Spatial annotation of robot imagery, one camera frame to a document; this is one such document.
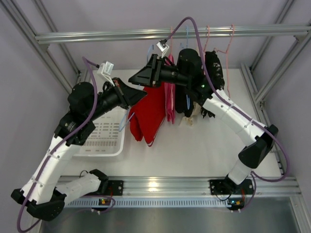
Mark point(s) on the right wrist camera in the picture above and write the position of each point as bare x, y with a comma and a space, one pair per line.
163, 47

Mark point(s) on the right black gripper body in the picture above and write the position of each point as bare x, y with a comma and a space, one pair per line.
155, 72

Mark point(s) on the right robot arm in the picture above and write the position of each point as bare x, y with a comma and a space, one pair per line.
258, 138

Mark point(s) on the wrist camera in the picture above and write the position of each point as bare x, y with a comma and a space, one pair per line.
104, 71
163, 47

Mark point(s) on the black white patterned trousers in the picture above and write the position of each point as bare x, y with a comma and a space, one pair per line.
215, 72

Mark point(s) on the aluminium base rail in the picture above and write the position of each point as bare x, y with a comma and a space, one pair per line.
197, 187

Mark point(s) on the aluminium hanging rail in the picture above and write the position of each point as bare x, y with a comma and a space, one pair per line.
181, 33

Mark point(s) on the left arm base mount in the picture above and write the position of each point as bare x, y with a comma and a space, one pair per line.
114, 188

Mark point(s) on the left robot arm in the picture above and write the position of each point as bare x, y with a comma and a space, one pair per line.
41, 196

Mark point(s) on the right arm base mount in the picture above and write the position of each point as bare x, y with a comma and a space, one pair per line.
227, 187

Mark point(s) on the aluminium frame post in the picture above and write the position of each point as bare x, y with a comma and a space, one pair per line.
280, 88

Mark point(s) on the red trousers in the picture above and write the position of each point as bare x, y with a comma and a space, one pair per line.
147, 115

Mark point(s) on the white plastic basket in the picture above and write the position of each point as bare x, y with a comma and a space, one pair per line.
107, 140

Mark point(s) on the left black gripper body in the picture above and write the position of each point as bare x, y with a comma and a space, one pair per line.
123, 96

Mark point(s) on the blue hanger with black trousers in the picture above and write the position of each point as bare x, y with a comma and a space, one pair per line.
185, 47

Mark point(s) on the pink hanger with pink trousers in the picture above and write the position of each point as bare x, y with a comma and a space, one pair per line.
171, 49

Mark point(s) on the light blue hanger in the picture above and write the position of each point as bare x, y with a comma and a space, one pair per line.
125, 120

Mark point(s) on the pink plastic hanger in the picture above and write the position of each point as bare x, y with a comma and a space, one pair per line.
207, 39

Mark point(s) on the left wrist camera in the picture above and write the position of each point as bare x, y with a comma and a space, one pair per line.
104, 71

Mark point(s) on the pink trousers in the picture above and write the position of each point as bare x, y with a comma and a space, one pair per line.
170, 102

